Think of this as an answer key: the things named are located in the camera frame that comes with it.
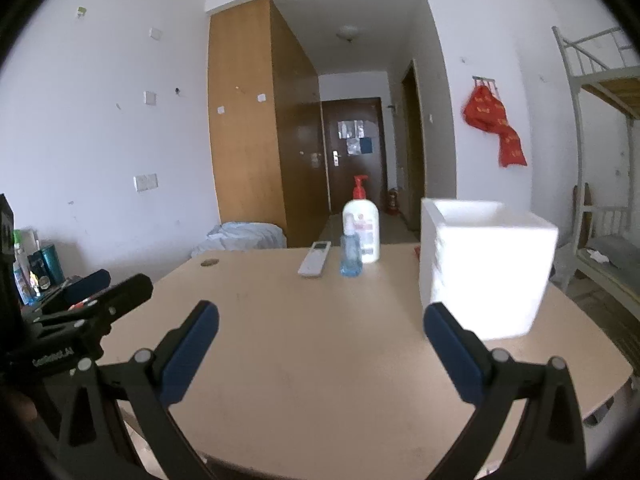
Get brown wooden board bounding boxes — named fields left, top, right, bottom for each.
left=572, top=182, right=593, bottom=248

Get white pump lotion bottle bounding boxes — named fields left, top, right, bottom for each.
left=342, top=175, right=381, bottom=264

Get red cloth bag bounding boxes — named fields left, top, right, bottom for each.
left=497, top=125, right=528, bottom=168
left=462, top=85, right=511, bottom=131

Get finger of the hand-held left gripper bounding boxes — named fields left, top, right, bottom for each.
left=60, top=269, right=112, bottom=301
left=30, top=274, right=154, bottom=331

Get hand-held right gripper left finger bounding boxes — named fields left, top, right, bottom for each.
left=56, top=301, right=221, bottom=480

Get blue toiletry bottle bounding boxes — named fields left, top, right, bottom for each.
left=14, top=264, right=35, bottom=305

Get wooden wardrobe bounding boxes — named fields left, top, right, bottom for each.
left=207, top=0, right=331, bottom=248

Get white remote control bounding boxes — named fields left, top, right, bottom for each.
left=297, top=241, right=332, bottom=278

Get brown side door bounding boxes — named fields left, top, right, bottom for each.
left=400, top=59, right=426, bottom=231

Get white foam box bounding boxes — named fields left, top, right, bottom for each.
left=419, top=197, right=559, bottom=341

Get paper notices on door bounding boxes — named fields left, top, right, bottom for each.
left=337, top=119, right=373, bottom=155

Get teal cylindrical can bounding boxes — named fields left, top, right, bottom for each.
left=41, top=244, right=66, bottom=285

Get black toiletry bottle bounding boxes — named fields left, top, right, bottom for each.
left=27, top=251, right=51, bottom=290

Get white bottle green cap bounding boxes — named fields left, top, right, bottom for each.
left=12, top=229, right=38, bottom=271

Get grey mattress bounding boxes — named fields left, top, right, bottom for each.
left=580, top=234, right=640, bottom=306

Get white wrapped bundle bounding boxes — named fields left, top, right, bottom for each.
left=192, top=221, right=287, bottom=256

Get metal bunk bed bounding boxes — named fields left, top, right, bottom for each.
left=551, top=25, right=640, bottom=321

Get dark brown entrance door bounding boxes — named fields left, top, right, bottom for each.
left=321, top=96, right=390, bottom=211

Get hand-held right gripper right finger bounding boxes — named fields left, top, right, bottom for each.
left=423, top=302, right=587, bottom=480

